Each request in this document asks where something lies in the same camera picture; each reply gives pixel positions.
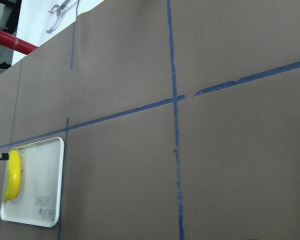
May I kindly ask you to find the white bear tray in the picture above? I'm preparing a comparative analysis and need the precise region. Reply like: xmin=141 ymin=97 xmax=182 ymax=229
xmin=0 ymin=137 xmax=65 ymax=228

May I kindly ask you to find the red bottle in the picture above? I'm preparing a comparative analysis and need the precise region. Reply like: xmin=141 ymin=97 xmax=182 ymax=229
xmin=0 ymin=30 xmax=38 ymax=55

